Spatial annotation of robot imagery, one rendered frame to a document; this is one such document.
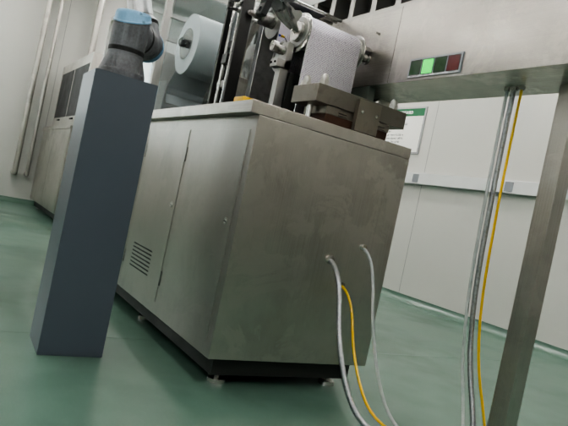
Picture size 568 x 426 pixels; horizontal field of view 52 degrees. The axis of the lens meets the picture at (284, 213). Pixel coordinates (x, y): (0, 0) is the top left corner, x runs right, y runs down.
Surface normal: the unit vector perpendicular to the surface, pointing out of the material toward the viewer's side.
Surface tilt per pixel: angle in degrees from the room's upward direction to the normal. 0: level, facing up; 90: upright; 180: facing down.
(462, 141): 90
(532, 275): 90
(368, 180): 90
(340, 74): 90
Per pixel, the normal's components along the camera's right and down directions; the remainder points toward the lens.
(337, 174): 0.51, 0.11
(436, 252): -0.84, -0.17
